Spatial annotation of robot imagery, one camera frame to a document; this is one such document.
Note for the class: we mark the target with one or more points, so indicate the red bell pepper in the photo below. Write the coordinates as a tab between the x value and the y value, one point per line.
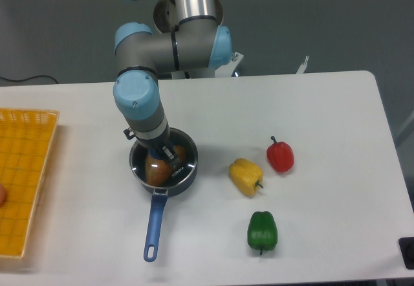
280	156

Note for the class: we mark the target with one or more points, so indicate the black device at table edge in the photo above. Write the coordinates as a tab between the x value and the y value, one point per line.
406	245

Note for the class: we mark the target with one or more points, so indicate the dark saucepan blue handle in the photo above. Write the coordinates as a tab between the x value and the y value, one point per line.
158	203

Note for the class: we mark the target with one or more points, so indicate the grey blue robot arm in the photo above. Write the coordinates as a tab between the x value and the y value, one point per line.
196	41

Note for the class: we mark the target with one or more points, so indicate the triangular pastry bread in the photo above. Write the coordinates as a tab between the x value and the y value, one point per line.
158	172

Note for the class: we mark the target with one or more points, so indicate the green bell pepper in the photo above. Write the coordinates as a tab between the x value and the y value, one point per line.
262	233

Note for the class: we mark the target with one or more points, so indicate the glass pot lid blue knob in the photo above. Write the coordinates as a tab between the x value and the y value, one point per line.
182	178

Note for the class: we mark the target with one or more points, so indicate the orange round item in basket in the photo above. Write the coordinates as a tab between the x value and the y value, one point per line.
2	194

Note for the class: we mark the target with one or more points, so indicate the yellow woven basket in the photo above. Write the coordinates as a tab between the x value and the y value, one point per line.
26	140

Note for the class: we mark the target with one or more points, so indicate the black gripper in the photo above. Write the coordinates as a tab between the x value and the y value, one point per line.
154	137

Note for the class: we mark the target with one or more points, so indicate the yellow bell pepper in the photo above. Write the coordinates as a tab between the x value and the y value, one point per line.
246	175

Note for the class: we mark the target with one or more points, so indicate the white bracket behind table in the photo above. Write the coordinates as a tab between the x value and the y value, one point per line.
303	67

